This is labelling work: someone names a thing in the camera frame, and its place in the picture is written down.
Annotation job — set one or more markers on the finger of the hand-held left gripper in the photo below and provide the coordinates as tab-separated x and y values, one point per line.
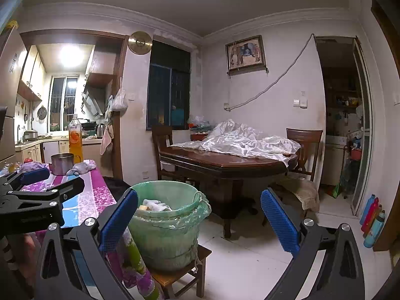
68	186
34	176

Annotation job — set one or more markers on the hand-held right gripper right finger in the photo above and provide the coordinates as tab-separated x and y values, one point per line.
278	218

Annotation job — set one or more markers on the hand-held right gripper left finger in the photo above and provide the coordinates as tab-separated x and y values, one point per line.
120	218

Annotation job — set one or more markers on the golden yellow small box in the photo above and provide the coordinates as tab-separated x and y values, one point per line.
143	207

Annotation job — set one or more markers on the green plastic bucket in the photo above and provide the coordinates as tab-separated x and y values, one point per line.
162	240

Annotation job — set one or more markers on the purple plastic bag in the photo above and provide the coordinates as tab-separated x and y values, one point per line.
34	166

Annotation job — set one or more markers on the grey glove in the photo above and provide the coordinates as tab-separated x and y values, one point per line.
81	168

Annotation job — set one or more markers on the metal pot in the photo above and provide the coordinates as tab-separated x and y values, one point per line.
61	165

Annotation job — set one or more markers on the round brown bread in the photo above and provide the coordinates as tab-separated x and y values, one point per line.
13	167

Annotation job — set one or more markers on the purple floral tablecloth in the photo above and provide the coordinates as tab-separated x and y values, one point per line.
93	193

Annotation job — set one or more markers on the lower kitchen cabinets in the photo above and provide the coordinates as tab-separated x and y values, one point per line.
47	148

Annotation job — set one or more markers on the kitchen cabinets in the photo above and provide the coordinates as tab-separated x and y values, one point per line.
31	75
47	148

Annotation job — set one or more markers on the beige seat cushion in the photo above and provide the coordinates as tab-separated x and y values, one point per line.
300	193

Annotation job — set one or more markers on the white crumpled wrapper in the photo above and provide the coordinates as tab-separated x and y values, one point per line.
157	205

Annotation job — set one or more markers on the rice cooker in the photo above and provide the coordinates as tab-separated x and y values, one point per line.
30	135

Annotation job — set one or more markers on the orange juice bottle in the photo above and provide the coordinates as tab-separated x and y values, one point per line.
76	143

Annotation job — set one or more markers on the hanging beige towel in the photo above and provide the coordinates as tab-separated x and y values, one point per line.
106	140

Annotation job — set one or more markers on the steel electric kettle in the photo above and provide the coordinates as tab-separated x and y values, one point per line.
100	131

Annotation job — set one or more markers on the hanging round strainer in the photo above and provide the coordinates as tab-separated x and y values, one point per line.
42	113

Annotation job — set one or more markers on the black wok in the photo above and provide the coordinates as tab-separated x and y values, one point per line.
87	125

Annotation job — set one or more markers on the dark wooden chair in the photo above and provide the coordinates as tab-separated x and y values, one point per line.
162	150
304	150

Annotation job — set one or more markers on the barred kitchen window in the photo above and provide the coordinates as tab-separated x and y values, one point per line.
62	103

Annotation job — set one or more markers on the dark wooden dining table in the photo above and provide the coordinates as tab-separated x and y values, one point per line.
218	165

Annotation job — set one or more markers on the small wooden stool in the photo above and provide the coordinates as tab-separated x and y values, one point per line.
178	275

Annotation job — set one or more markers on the grey refrigerator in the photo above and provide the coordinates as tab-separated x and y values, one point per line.
6	100

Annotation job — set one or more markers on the white crumpled sheet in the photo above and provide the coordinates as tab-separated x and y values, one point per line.
237	143

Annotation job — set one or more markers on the range hood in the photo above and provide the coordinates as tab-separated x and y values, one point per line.
93	103

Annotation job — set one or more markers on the dark blue bottle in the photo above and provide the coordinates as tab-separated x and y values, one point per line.
367	209

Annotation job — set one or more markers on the red bottle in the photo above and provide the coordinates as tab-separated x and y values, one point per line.
372	214

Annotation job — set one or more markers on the light blue bottle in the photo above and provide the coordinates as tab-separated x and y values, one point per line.
375	232

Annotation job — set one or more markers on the brown bottle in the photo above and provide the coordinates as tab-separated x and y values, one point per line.
376	218

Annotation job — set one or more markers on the hanging clear plastic bag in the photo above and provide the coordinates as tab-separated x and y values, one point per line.
119	101

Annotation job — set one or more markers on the upper kitchen cabinets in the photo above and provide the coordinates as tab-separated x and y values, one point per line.
31	75

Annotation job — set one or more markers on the red bowl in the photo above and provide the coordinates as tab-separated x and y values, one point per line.
199	137

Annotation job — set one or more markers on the kitchen ceiling light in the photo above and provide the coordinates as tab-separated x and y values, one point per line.
72	56

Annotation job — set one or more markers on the dark barred window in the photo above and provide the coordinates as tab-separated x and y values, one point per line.
168	84

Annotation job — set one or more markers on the white light switch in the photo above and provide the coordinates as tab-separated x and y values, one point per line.
300	103

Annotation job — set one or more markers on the gold round wall clock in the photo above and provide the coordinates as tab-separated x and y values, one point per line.
140	42

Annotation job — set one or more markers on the framed wall picture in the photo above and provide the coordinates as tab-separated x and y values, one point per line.
245	54

